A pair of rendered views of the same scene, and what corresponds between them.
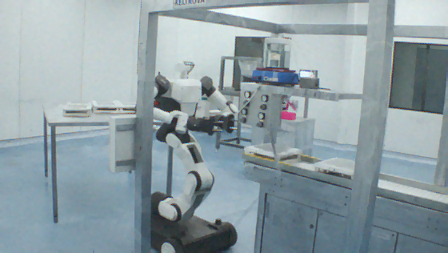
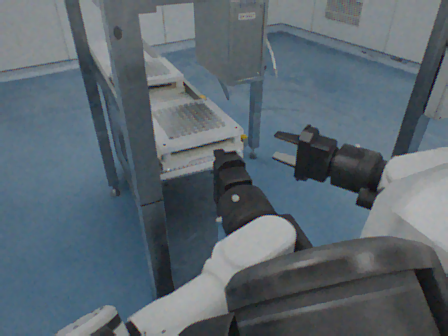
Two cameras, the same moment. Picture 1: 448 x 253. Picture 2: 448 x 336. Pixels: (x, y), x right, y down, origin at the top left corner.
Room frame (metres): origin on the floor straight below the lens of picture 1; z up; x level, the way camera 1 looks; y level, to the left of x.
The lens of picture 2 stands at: (3.20, 0.14, 1.39)
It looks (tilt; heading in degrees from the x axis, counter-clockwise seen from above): 35 degrees down; 201
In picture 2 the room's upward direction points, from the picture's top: straight up
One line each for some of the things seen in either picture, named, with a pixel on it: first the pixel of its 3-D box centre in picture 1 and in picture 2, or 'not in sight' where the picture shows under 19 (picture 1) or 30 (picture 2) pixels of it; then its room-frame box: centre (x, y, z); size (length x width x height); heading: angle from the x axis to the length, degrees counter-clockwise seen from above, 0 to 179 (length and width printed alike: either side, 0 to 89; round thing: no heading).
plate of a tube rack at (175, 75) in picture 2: (346, 166); (144, 72); (2.04, -0.64, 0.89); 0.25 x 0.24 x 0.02; 137
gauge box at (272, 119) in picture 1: (260, 107); (228, 33); (2.29, -0.19, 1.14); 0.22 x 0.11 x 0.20; 47
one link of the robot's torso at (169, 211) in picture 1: (176, 209); not in sight; (2.95, 0.32, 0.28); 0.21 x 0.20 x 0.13; 46
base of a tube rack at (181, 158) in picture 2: (272, 158); (188, 136); (2.37, -0.29, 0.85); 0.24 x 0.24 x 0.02; 47
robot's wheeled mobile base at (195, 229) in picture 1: (178, 221); not in sight; (2.93, 0.29, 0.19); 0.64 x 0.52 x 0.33; 46
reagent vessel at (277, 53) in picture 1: (277, 52); not in sight; (2.35, -0.27, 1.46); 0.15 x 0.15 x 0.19
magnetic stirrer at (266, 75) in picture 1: (274, 76); not in sight; (2.34, -0.27, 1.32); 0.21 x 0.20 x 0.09; 137
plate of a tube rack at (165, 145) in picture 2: (273, 150); (187, 122); (2.37, -0.29, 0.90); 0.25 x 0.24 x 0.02; 137
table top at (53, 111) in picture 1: (99, 112); not in sight; (3.99, 1.24, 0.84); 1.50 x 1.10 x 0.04; 27
